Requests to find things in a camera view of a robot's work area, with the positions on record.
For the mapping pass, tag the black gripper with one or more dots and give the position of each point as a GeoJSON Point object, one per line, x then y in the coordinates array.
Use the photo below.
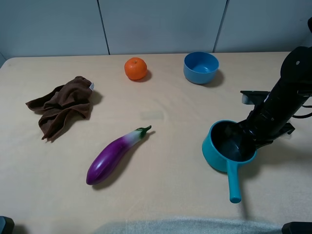
{"type": "Point", "coordinates": [265, 123]}

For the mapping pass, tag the teal saucepan with handle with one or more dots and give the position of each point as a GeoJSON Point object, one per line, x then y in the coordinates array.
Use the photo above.
{"type": "Point", "coordinates": [220, 149]}

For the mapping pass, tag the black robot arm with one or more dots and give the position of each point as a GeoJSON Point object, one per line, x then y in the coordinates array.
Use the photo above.
{"type": "Point", "coordinates": [295, 83]}

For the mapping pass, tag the black object bottom right corner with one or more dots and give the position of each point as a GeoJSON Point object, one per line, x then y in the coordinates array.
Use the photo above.
{"type": "Point", "coordinates": [297, 228]}

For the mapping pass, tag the black object corner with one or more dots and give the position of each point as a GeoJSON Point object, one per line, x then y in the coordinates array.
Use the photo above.
{"type": "Point", "coordinates": [297, 228]}
{"type": "Point", "coordinates": [6, 225]}

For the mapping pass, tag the black object bottom left corner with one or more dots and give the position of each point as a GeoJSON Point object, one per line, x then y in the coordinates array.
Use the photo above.
{"type": "Point", "coordinates": [6, 225]}

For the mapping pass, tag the blue plastic bowl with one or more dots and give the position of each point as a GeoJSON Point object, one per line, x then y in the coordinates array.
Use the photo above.
{"type": "Point", "coordinates": [200, 67]}

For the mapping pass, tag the grey towel at bottom edge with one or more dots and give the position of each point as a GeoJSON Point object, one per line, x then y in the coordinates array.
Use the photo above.
{"type": "Point", "coordinates": [189, 226]}

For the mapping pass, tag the orange mandarin fruit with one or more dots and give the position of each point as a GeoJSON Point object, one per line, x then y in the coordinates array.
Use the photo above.
{"type": "Point", "coordinates": [135, 68]}

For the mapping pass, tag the purple toy eggplant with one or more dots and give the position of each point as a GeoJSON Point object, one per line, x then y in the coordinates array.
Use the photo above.
{"type": "Point", "coordinates": [107, 160]}

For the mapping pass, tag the brown crumpled cloth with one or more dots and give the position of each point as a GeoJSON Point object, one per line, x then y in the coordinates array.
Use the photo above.
{"type": "Point", "coordinates": [58, 106]}

